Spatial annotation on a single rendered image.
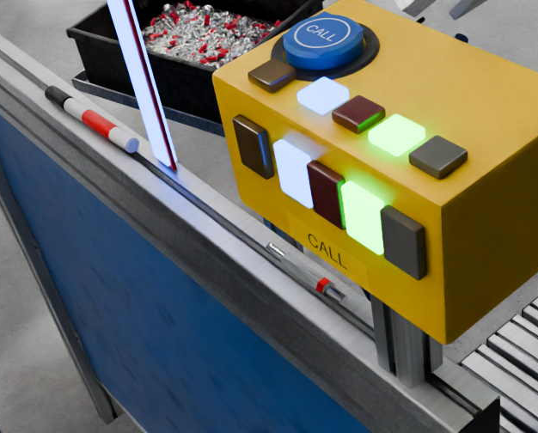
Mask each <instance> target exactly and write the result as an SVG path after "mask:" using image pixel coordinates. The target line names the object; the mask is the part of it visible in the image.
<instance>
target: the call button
mask: <svg viewBox="0 0 538 433"><path fill-rule="evenodd" d="M363 30H364V28H362V27H360V25H359V24H358V23H356V22H355V21H354V20H352V19H350V18H348V17H345V16H342V15H332V14H329V13H327V12H326V11H323V12H322V13H320V14H319V15H317V16H313V17H310V18H307V19H305V20H302V21H300V22H298V23H297V24H296V25H294V26H293V27H292V28H291V29H290V30H289V31H288V32H287V33H285V34H283V35H281V37H283V38H284V41H283V42H284V52H285V57H286V60H287V62H288V63H289V64H290V65H292V66H294V67H297V68H298V69H303V70H331V69H334V68H338V67H340V66H343V65H346V64H349V63H350V62H352V61H354V60H355V59H356V58H358V57H359V56H360V55H361V54H362V53H363V50H364V37H363Z"/></svg>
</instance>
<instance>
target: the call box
mask: <svg viewBox="0 0 538 433"><path fill-rule="evenodd" d="M323 11H326V12H327V13H329V14H332V15H342V16H345V17H348V18H350V19H352V20H354V21H355V22H356V23H358V24H359V25H360V27H362V28H364V30H363V37H364V50H363V53H362V54H361V55H360V56H359V57H358V58H356V59H355V60H354V61H352V62H350V63H349V64H346V65H343V66H340V67H338V68H334V69H331V70H303V69H298V68H297V67H294V66H292V65H290V64H289V63H288V62H287V60H286V57H285V52H284V42H283V41H284V38H283V37H281V35H283V34H285V33H287V32H288V31H289V30H290V29H288V30H286V31H284V32H282V33H281V34H279V35H277V36H276V37H274V38H272V39H270V40H268V41H267V42H265V43H263V44H262V45H260V46H257V47H256V48H254V49H253V50H251V51H249V52H247V53H245V54H243V55H242V56H240V57H239V58H237V59H235V60H233V61H231V62H229V63H228V64H226V65H224V66H223V67H221V68H219V69H217V70H216V71H215V72H214V73H213V74H212V81H213V85H214V89H215V93H216V97H217V104H218V107H219V111H220V114H221V119H222V122H223V129H224V133H225V136H226V140H227V145H228V148H229V154H230V159H231V162H232V166H233V170H234V174H235V180H236V184H237V188H238V192H239V195H240V198H241V201H242V202H243V203H244V204H245V205H247V206H248V207H250V208H251V209H252V210H254V211H256V212H257V213H258V214H260V215H261V216H263V217H264V218H265V219H266V220H268V221H269V222H271V223H272V224H274V225H275V226H277V227H278V228H279V229H281V230H283V231H284V232H285V233H286V234H287V235H289V236H290V237H292V238H293V239H295V240H296V241H298V242H299V243H301V244H302V245H303V246H305V247H306V248H307V249H308V250H310V251H311V252H313V253H314V254H316V255H317V256H319V257H320V258H321V259H323V260H325V261H326V262H327V263H328V264H329V265H331V266H332V267H334V268H335V269H337V270H338V271H340V272H341V273H343V274H344V275H345V276H347V277H348V278H350V279H351V280H352V281H353V282H355V283H356V284H358V285H359V286H361V287H362V288H363V289H365V290H367V291H368V292H370V293H371V294H372V295H373V296H375V297H376V298H377V299H379V300H380V301H382V302H383V303H385V304H386V305H388V306H389V307H390V308H392V309H393V310H394V311H395V312H397V313H398V314H400V315H401V316H403V317H404V318H406V319H407V320H409V321H410V322H412V323H413V324H414V325H415V326H417V327H418V328H419V329H421V330H422V331H424V332H425V333H427V334H428V335H430V336H431V337H432V338H434V339H435V340H436V341H437V342H439V343H440V344H443V345H449V344H451V343H453V342H454V341H455V340H456V339H458V338H459V337H460V336H461V335H462V334H463V333H465V332H466V331H467V330H468V329H469V328H470V327H471V326H473V325H474V324H475V323H477V322H478V321H479V320H480V319H482V318H483V317H484V316H485V315H486V314H488V313H489V312H490V311H492V310H493V309H494V308H495V307H497V306H498V305H499V304H500V303H501V302H502V301H503V300H504V299H506V298H507V297H508V296H509V295H511V294H512V293H513V292H514V291H515V290H517V289H518V288H519V287H521V286H522V285H523V284H524V283H526V282H527V281H528V280H529V279H530V278H532V277H533V276H534V275H535V274H536V273H537V272H538V72H536V71H533V70H530V69H528V68H525V67H523V66H521V65H519V64H515V63H513V62H511V61H509V60H507V59H504V58H501V57H499V56H497V55H494V54H492V53H490V52H487V51H484V50H482V49H480V48H478V47H475V46H472V45H469V44H468V43H465V42H463V41H461V40H458V39H455V38H453V37H450V36H448V35H447V34H443V33H440V32H438V31H437V30H434V29H432V28H429V27H426V26H424V25H422V24H419V23H417V22H415V21H412V20H409V19H407V18H405V17H403V16H400V15H397V14H395V13H393V12H390V11H388V10H386V9H383V8H380V7H378V6H375V5H374V4H372V3H368V2H365V1H364V0H339V1H338V2H336V3H334V4H332V5H330V6H329V7H327V8H325V9H324V10H322V11H320V12H318V13H316V14H315V15H312V16H310V17H313V16H317V15H319V14H320V13H322V12H323ZM272 58H276V59H278V60H280V61H282V62H284V63H285V64H288V65H289V66H291V67H293V68H295V69H296V71H297V78H296V79H295V80H293V81H292V82H289V83H288V84H286V85H284V86H283V87H282V88H279V89H278V90H276V91H274V92H273V93H268V92H266V91H265V90H264V89H262V88H259V87H258V86H256V85H254V84H252V83H251V82H250V81H249V80H248V72H249V71H251V70H253V69H255V68H256V67H258V66H260V65H262V64H263V63H265V62H267V61H268V60H270V59H272ZM322 77H326V78H328V79H330V80H332V81H334V82H336V83H338V84H339V85H341V86H343V87H345V88H347V89H348V91H349V98H348V100H346V101H344V102H342V103H341V104H339V105H338V106H336V107H335V108H333V109H332V110H330V111H328V112H327V113H325V114H319V113H317V112H316V111H314V110H312V109H310V108H309V107H306V106H304V105H303V104H302V103H300V102H299V101H298V99H297V93H298V92H299V91H301V90H302V89H304V88H306V87H308V86H309V85H310V84H312V83H313V82H316V81H317V80H319V79H321V78H322ZM357 95H362V96H363V97H365V98H367V99H368V100H370V101H373V102H375V103H376V104H378V105H380V106H382V107H384V108H385V112H386V116H385V118H384V119H382V120H381V121H379V122H378V123H376V124H375V125H373V126H371V128H369V129H367V130H366V131H364V132H362V133H361V134H355V133H354V132H352V131H349V130H347V129H346V128H345V127H343V126H341V125H339V124H337V123H335V122H333V120H332V111H333V110H334V109H336V108H337V107H339V106H341V105H343V104H344V103H346V102H347V101H349V100H350V99H352V98H353V97H355V96H357ZM238 114H241V115H243V116H244V117H246V118H248V119H250V120H252V121H253V122H254V123H255V124H257V125H259V126H261V127H263V128H264V129H265V130H266V135H267V139H268V143H269V148H270V152H271V157H272V165H273V169H274V176H273V177H271V179H269V180H266V179H264V178H263V177H261V176H260V175H258V174H257V173H255V172H254V171H253V170H251V169H250V168H248V167H246V166H245V165H243V164H242V162H241V156H240V152H239V148H238V144H237V140H236V136H235V129H234V126H233V121H232V119H233V118H234V117H235V116H236V115H238ZM395 114H399V115H400V116H401V117H403V118H405V119H408V120H410V121H412V122H413V123H415V124H417V125H420V126H422V127H423V128H424V129H425V138H424V139H423V140H421V141H420V142H418V143H416V144H415V145H414V146H413V147H411V148H410V149H408V150H407V151H405V152H404V153H402V154H401V155H399V156H394V155H392V154H391V153H389V152H387V151H386V150H385V149H382V148H380V147H378V146H377V145H375V144H373V143H371V142H370V140H369V131H370V130H372V129H373V128H375V127H377V126H378V125H379V124H381V123H382V122H384V121H385V120H387V119H389V118H390V117H392V116H393V115H395ZM436 135H438V136H440V137H443V138H445V139H447V140H449V141H451V142H452V143H455V144H457V145H459V146H461V147H462V148H464V149H466V150H467V152H468V159H467V160H466V161H465V162H464V163H463V164H462V165H461V166H459V167H458V168H456V169H455V170H453V171H452V172H450V173H449V174H447V175H446V176H444V177H443V178H442V179H440V180H438V179H436V178H434V177H432V176H430V175H429V174H427V173H425V172H423V171H422V170H420V169H418V168H416V167H414V166H413V165H411V164H410V163H409V161H408V155H409V153H410V152H412V151H413V150H415V149H417V148H418V147H419V146H420V145H421V144H423V143H425V142H426V141H428V140H429V139H431V138H432V137H434V136H436ZM278 140H284V141H285V142H287V143H289V144H290V145H292V146H294V147H295V148H297V149H299V150H301V151H302V152H303V153H305V154H306V155H308V156H309V157H310V160H311V161H312V160H317V161H318V162H320V163H322V164H323V165H325V166H326V167H328V168H330V169H332V170H333V171H334V172H336V173H338V174H340V175H341V176H343V177H344V178H345V183H346V182H348V181H351V182H353V183H354V184H356V185H358V186H360V187H361V188H363V189H364V190H365V191H367V192H369V193H371V194H373V195H374V196H376V197H377V198H379V199H380V200H381V201H382V202H383V207H384V206H385V205H387V204H389V205H391V206H393V207H394V208H395V209H396V210H399V211H400V212H402V213H404V214H405V215H407V216H409V217H411V218H412V219H413V220H415V221H416V222H418V223H420V224H422V225H423V226H424V228H425V255H426V270H427V274H426V276H425V277H424V278H422V279H421V280H419V281H418V280H416V279H415V278H413V277H411V276H410V275H408V274H407V273H405V272H404V271H403V270H401V269H400V268H398V267H397V266H395V265H393V264H392V263H390V262H389V261H387V260H386V259H385V258H384V255H383V253H382V254H377V253H375V252H374V251H372V250H371V249H369V248H368V247H366V246H365V245H364V244H362V243H361V242H359V241H357V240H356V239H354V238H353V237H351V236H350V235H348V233H347V229H346V230H341V229H339V228H338V227H336V226H335V225H333V224H332V223H330V222H329V221H328V220H326V219H325V218H323V217H322V216H320V215H318V214H317V213H315V212H314V210H313V207H311V208H308V207H307V206H305V205H304V204H302V203H300V202H299V201H297V200H296V199H294V198H293V197H292V196H290V195H289V194H287V193H286V192H284V191H283V190H282V187H281V183H280V178H279V174H278V165H277V161H276V156H275V151H274V147H273V145H274V144H275V143H276V142H277V141H278Z"/></svg>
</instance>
